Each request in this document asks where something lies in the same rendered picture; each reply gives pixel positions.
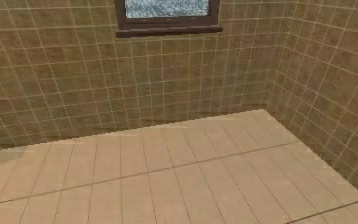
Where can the dark brown framed window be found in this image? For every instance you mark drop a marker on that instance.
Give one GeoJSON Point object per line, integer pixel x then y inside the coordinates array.
{"type": "Point", "coordinates": [167, 23]}

